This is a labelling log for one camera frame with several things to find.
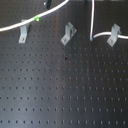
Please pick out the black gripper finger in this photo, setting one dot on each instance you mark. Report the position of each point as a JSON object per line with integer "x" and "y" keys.
{"x": 48, "y": 4}

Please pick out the green tape marker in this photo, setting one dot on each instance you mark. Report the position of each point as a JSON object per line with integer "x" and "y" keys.
{"x": 36, "y": 18}

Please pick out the middle metal cable clip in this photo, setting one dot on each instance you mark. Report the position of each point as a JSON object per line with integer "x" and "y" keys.
{"x": 69, "y": 33}

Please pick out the metal cable clip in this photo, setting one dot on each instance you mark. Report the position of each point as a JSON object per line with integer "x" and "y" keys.
{"x": 115, "y": 31}
{"x": 69, "y": 33}
{"x": 23, "y": 33}

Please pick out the left metal cable clip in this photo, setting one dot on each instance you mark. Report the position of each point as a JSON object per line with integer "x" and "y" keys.
{"x": 23, "y": 33}

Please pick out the right metal cable clip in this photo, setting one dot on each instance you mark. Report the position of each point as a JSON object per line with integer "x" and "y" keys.
{"x": 115, "y": 31}

